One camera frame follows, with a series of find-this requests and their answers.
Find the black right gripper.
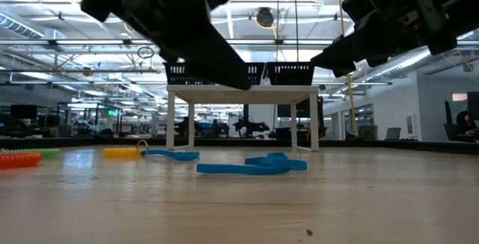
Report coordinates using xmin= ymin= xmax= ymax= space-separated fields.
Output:
xmin=310 ymin=0 xmax=458 ymax=77

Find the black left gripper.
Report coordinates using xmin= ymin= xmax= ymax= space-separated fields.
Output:
xmin=80 ymin=0 xmax=252 ymax=91

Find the white perforated metal shelf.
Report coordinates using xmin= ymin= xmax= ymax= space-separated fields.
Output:
xmin=165 ymin=84 xmax=320 ymax=153

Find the grey laptop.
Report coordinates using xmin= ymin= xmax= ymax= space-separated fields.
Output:
xmin=384 ymin=126 xmax=403 ymax=141

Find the black monitor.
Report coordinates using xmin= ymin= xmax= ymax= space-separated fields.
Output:
xmin=10 ymin=103 xmax=39 ymax=121
xmin=466 ymin=91 xmax=479 ymax=122

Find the person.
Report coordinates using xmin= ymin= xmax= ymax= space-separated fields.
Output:
xmin=454 ymin=110 xmax=479 ymax=139

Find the yellow cable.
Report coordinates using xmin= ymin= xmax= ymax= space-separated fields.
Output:
xmin=335 ymin=0 xmax=359 ymax=137

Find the black ceiling cable reel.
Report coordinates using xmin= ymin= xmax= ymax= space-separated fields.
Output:
xmin=255 ymin=7 xmax=276 ymax=29

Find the thick black cable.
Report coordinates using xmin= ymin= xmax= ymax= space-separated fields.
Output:
xmin=293 ymin=0 xmax=299 ymax=64

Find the black aluminium table frame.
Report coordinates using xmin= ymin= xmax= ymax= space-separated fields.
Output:
xmin=0 ymin=135 xmax=479 ymax=156

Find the yellow coil keychain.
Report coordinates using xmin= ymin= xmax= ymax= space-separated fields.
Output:
xmin=103 ymin=139 xmax=150 ymax=160

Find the green coil keychain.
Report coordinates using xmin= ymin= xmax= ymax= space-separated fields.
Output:
xmin=1 ymin=147 xmax=61 ymax=159

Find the red coil keychain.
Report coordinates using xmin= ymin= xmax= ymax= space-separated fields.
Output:
xmin=0 ymin=152 xmax=43 ymax=171

